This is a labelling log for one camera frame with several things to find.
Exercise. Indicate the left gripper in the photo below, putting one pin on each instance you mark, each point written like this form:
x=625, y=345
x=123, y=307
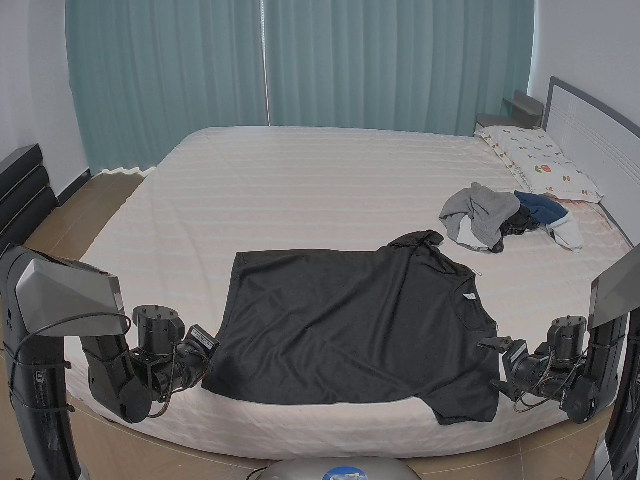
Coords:
x=192, y=370

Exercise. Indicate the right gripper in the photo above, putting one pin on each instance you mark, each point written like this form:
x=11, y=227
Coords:
x=532, y=380

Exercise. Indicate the black T-shirt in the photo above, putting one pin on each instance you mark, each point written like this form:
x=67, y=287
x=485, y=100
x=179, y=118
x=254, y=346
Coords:
x=350, y=318

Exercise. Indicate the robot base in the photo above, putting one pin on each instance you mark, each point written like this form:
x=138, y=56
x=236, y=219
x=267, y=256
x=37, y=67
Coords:
x=310, y=470

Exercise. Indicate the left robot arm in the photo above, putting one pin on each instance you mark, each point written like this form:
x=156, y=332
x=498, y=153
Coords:
x=70, y=293

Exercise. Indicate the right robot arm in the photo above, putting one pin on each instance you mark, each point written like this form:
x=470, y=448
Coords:
x=612, y=288

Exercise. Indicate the pile of clothes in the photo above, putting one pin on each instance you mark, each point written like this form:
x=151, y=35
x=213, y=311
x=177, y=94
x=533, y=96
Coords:
x=487, y=213

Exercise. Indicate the bed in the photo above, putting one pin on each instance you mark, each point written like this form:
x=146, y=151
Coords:
x=325, y=183

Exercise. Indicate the white printed pillow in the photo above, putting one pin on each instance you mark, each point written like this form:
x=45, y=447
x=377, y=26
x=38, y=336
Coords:
x=540, y=163

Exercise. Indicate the black chest of drawers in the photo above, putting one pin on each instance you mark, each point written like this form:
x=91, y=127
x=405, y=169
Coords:
x=22, y=188

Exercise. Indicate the grey bedside table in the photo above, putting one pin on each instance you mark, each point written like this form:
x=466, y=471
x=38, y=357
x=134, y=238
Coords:
x=515, y=113

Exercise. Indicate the blue-green curtain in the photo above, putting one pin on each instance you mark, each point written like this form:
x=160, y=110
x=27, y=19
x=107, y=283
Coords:
x=390, y=48
x=165, y=58

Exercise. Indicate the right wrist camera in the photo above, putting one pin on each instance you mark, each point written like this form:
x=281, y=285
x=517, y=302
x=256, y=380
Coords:
x=519, y=354

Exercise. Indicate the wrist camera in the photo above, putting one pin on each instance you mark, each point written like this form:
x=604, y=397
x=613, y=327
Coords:
x=200, y=339
x=519, y=354

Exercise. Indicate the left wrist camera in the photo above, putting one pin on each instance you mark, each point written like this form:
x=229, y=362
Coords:
x=200, y=339

